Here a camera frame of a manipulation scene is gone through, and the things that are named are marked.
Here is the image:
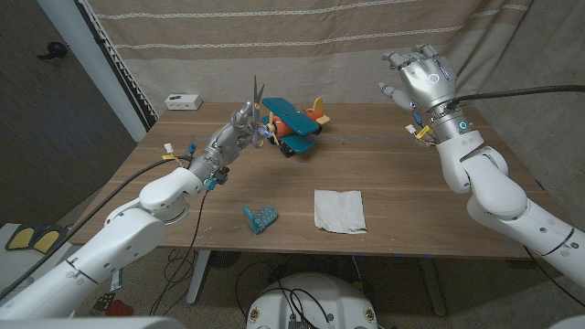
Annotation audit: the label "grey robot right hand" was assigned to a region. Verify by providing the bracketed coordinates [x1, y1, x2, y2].
[378, 44, 484, 143]

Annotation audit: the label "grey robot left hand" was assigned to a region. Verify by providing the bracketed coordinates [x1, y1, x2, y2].
[186, 101, 269, 190]

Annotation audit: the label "scissors with tan handles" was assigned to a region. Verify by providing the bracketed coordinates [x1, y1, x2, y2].
[249, 75, 267, 148]

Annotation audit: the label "white tissue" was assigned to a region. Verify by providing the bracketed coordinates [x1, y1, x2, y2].
[313, 188, 368, 235]

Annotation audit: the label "teal and orange toy airplane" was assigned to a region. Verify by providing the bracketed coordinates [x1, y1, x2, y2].
[260, 96, 331, 159]

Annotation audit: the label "teal toy flip phone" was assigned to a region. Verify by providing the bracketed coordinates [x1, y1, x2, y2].
[242, 205, 280, 236]

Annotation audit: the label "white power strip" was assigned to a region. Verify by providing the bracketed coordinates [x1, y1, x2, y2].
[164, 93, 203, 111]

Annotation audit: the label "beige striped curtain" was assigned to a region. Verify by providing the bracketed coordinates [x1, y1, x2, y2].
[75, 0, 534, 132]

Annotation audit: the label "white table leg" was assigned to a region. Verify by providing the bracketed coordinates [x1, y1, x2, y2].
[186, 249, 212, 305]

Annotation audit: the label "dark wooden door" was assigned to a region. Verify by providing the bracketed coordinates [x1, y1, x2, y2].
[0, 0, 138, 228]

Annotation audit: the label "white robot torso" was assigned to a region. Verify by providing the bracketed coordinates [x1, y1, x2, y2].
[245, 271, 379, 329]

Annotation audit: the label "red floor object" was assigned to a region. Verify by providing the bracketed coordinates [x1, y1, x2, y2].
[104, 299, 136, 318]

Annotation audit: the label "yellow and black foot pedal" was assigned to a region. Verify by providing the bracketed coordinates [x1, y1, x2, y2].
[34, 224, 69, 257]
[4, 222, 37, 252]

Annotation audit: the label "black floor gadget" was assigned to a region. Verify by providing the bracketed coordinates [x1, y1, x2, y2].
[90, 292, 115, 316]

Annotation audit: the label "grey table leg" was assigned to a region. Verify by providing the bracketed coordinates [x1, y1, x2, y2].
[418, 258, 447, 317]

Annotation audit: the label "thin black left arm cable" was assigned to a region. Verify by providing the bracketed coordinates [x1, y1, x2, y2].
[149, 188, 210, 317]

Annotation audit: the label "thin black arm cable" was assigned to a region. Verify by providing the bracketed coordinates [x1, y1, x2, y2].
[523, 246, 585, 308]
[149, 188, 210, 317]

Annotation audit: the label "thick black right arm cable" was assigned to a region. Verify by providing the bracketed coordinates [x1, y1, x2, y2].
[447, 84, 585, 110]

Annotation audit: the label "white door frame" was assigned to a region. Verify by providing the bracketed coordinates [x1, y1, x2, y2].
[36, 0, 150, 143]

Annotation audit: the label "black door handle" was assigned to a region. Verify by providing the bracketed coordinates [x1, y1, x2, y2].
[36, 40, 69, 60]

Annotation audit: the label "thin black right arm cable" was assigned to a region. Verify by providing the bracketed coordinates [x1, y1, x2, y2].
[523, 246, 585, 308]

